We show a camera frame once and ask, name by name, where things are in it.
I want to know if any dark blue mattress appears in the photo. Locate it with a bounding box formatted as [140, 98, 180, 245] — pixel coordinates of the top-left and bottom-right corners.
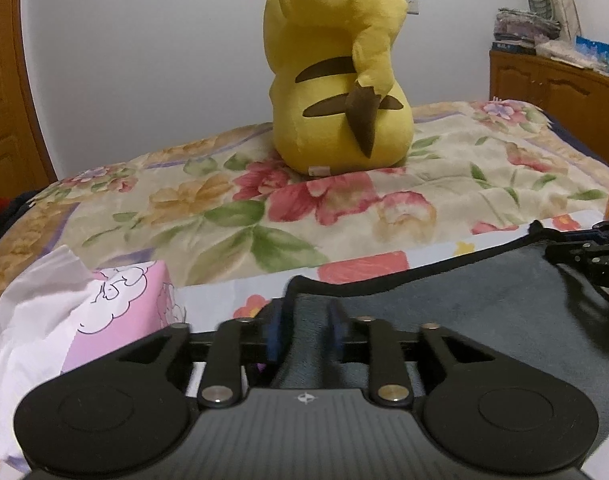
[539, 106, 609, 171]

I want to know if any dark red cloth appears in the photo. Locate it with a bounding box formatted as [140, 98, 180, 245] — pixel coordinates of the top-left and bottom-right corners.
[0, 194, 32, 263]

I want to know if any dark grey towel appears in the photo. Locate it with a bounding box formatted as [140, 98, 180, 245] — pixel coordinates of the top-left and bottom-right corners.
[272, 220, 609, 466]

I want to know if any wooden door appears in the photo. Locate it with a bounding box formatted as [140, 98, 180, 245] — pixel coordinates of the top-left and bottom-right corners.
[0, 0, 58, 201]

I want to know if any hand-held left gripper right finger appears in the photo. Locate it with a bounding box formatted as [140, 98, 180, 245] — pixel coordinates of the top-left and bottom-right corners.
[327, 305, 495, 406]

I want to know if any floral blanket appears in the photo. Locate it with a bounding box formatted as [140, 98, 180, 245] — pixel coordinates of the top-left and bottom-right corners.
[0, 100, 609, 331]

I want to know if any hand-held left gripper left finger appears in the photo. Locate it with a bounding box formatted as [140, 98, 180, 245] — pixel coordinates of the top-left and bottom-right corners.
[117, 297, 294, 407]

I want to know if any wooden cabinet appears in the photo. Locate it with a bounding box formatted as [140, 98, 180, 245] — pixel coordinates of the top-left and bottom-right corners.
[489, 48, 609, 167]

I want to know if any pink cartoon printed box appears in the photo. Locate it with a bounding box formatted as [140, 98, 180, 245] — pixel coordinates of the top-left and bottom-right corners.
[59, 259, 186, 376]

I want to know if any yellow plush toy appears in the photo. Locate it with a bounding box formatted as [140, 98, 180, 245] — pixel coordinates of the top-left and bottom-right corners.
[219, 0, 413, 177]

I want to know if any white cloth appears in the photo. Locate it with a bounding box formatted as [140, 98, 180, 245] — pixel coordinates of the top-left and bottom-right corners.
[0, 245, 98, 463]

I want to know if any blue picture card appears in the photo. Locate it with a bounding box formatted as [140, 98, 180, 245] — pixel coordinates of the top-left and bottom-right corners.
[575, 35, 609, 79]

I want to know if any stack of folded cloths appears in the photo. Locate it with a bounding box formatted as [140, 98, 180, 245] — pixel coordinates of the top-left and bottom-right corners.
[493, 6, 561, 44]

